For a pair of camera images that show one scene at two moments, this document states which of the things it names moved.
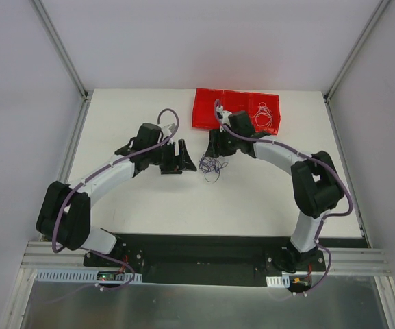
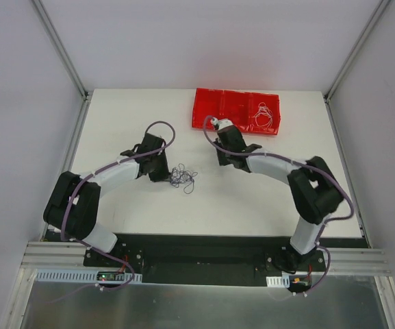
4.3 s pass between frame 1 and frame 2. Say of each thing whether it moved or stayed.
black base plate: stayed
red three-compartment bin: stayed
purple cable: moved
